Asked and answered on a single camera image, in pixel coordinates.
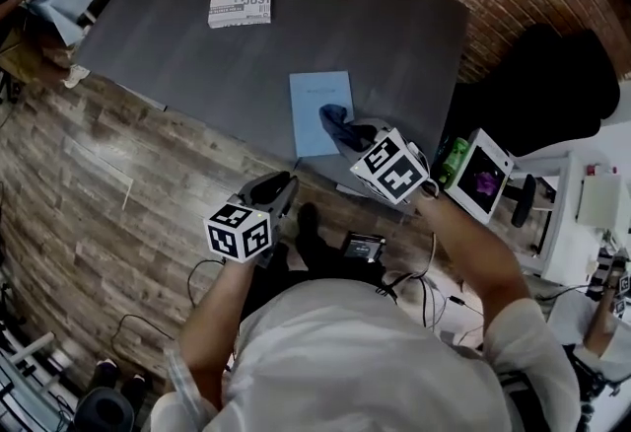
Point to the person's left forearm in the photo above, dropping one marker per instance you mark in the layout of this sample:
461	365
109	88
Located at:
217	321

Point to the green bottle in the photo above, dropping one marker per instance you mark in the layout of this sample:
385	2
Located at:
454	159

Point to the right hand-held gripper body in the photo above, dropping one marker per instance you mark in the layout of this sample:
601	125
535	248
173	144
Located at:
392	168

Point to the black wrist band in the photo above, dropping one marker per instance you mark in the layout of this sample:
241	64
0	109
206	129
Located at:
430	189

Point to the light blue notebook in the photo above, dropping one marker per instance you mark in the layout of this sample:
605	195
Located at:
313	119

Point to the dark table with white legs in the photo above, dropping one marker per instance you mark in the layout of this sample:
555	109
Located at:
246	60

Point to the cream box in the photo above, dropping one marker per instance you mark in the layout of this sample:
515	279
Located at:
597	199

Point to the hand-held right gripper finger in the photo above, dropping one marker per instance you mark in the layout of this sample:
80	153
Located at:
370	136

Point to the person's black trousers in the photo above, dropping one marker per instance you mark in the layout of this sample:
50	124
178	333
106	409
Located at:
315	257

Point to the black waist device with screen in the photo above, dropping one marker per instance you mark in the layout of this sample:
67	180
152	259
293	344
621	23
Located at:
364	246

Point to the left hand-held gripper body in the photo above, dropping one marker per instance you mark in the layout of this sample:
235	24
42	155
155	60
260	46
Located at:
239	233

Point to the black covered chair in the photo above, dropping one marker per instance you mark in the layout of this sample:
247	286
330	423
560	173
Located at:
542	85

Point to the black round-backed chair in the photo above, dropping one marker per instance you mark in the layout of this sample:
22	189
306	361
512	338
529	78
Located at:
103	410

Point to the dark blue cloth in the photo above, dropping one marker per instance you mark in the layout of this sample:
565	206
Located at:
335	119

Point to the person's white shirt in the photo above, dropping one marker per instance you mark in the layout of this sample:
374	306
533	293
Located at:
355	361

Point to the white desk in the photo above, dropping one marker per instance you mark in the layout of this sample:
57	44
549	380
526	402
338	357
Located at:
562	233

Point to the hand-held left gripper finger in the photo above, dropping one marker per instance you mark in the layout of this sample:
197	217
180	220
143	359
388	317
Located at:
259	188
290	198

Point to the person's right forearm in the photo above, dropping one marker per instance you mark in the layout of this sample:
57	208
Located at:
473	247

